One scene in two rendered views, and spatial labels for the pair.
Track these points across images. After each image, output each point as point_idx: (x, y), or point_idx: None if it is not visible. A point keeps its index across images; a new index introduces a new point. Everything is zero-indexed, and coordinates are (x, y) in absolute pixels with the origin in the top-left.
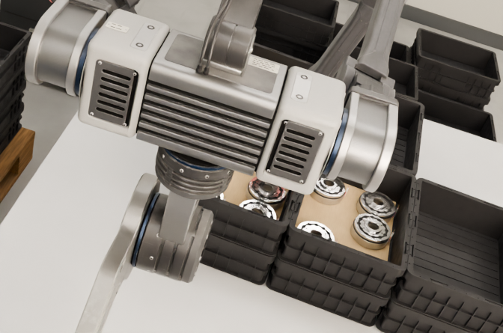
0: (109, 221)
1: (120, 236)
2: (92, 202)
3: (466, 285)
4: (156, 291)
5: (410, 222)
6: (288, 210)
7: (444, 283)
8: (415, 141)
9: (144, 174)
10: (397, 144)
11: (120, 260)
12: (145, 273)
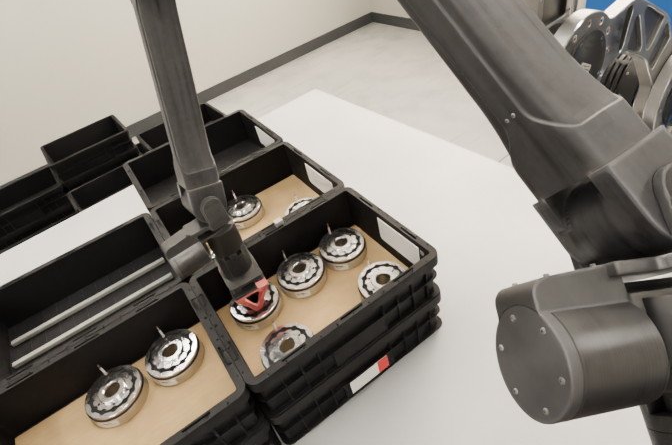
0: (487, 385)
1: (612, 14)
2: (501, 430)
3: (222, 167)
4: (469, 279)
5: (225, 171)
6: (328, 199)
7: (266, 130)
8: (76, 255)
9: (576, 26)
10: (57, 310)
11: None
12: (472, 301)
